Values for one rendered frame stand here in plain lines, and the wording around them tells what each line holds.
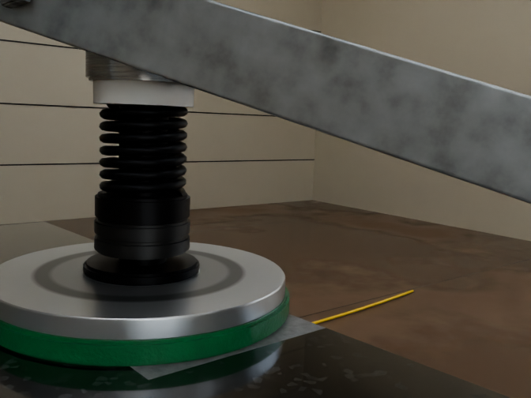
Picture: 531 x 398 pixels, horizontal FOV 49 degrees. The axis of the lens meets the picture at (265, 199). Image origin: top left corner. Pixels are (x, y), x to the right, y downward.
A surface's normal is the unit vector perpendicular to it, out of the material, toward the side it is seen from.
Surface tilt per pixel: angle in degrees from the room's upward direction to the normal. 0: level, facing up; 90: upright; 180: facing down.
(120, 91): 90
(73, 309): 0
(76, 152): 90
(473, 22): 90
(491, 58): 90
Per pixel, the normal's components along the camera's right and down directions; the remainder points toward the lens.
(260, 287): 0.04, -0.99
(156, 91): 0.38, 0.14
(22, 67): 0.63, 0.13
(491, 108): -0.29, 0.12
